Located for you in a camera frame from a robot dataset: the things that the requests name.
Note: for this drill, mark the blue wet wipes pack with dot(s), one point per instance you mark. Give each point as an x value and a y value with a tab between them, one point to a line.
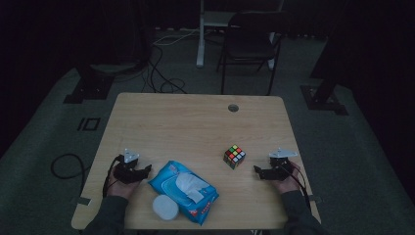
192	199

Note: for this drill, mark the white desk frame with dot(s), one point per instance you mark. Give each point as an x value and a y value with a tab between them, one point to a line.
201	36

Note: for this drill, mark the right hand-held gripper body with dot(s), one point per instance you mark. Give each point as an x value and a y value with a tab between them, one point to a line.
281	164

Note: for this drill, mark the black stand base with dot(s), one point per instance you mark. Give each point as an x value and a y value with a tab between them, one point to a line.
89	88
323	99

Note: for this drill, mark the grey tape strip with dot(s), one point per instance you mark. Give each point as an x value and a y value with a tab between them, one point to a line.
84	201
315	197

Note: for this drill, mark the black folding chair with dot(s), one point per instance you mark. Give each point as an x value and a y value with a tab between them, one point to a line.
249	49

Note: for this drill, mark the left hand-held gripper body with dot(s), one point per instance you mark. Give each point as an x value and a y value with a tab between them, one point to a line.
126	164

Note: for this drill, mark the multicoloured puzzle cube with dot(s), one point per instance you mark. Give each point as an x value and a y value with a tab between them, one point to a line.
234	156

